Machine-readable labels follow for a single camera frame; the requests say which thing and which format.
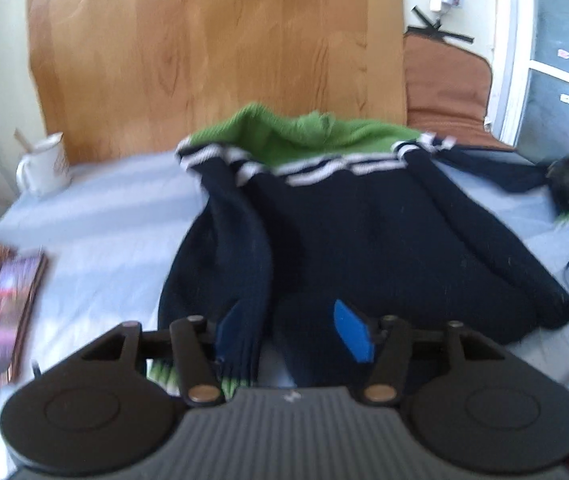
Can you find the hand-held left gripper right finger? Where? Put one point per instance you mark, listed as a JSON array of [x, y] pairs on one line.
[[352, 332]]

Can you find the wooden headboard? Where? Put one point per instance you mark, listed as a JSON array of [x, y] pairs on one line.
[[204, 55]]

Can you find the brown perforated seat cushion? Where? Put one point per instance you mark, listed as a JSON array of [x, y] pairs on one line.
[[447, 80]]

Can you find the smartphone in brown case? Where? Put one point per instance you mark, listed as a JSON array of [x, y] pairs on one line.
[[4, 310]]

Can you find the black tape strips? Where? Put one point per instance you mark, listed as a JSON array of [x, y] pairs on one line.
[[439, 27]]

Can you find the white window frame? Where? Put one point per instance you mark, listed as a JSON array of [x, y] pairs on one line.
[[549, 60]]

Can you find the wooden stick in mug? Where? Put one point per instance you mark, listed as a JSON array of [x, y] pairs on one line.
[[22, 141]]

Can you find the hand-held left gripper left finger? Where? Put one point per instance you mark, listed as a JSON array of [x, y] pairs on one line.
[[227, 332]]

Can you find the white enamel mug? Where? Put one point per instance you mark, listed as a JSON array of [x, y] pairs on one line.
[[44, 167]]

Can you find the navy and green knit sweater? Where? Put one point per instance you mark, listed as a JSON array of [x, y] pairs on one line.
[[364, 240]]

